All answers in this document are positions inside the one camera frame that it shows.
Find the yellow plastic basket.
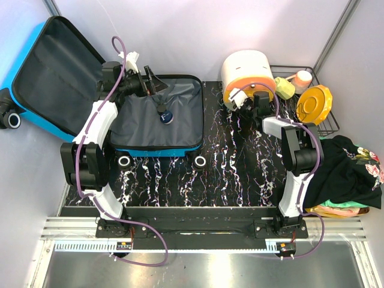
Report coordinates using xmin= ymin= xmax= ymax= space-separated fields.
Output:
xmin=305 ymin=205 xmax=370 ymax=219

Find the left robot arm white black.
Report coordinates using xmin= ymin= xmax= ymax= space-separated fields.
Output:
xmin=60 ymin=61 xmax=168 ymax=238

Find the green tie-dye cloth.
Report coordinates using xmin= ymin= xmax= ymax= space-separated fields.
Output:
xmin=320 ymin=200 xmax=368 ymax=208

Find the blue fish-print suitcase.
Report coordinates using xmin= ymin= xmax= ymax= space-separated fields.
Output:
xmin=1 ymin=16 xmax=206 ymax=170

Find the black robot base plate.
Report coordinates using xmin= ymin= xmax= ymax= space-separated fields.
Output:
xmin=95 ymin=206 xmax=309 ymax=241

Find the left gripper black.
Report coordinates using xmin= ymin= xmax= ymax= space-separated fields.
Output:
xmin=118 ymin=66 xmax=168 ymax=98

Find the white drawer cabinet with orange drawers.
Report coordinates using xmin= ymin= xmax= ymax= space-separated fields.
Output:
xmin=221 ymin=50 xmax=276 ymax=110

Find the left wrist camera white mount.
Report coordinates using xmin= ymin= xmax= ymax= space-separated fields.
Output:
xmin=118 ymin=51 xmax=140 ymax=73

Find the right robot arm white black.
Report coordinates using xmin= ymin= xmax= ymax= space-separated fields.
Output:
xmin=236 ymin=91 xmax=324 ymax=238

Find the black marble pattern mat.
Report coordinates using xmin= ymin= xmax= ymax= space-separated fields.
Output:
xmin=59 ymin=80 xmax=334 ymax=208

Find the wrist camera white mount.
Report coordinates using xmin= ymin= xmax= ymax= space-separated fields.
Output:
xmin=118 ymin=51 xmax=140 ymax=73
xmin=228 ymin=88 xmax=248 ymax=111

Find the dark blue round jar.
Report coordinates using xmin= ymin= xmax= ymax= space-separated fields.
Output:
xmin=160 ymin=110 xmax=173 ymax=125

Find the pink floral cloth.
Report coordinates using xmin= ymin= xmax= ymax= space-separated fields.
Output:
xmin=322 ymin=207 xmax=370 ymax=218

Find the green faceted cup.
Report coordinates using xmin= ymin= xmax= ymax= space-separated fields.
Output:
xmin=274 ymin=77 xmax=296 ymax=100

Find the aluminium rail frame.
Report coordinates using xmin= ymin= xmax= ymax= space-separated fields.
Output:
xmin=28 ymin=217 xmax=383 ymax=287

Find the black wire dish rack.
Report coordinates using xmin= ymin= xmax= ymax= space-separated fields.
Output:
xmin=269 ymin=65 xmax=340 ymax=140

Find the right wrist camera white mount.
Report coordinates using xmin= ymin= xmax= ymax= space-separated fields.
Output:
xmin=228 ymin=88 xmax=248 ymax=111

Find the black clothes pile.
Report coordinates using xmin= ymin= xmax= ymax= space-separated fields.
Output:
xmin=303 ymin=135 xmax=383 ymax=209

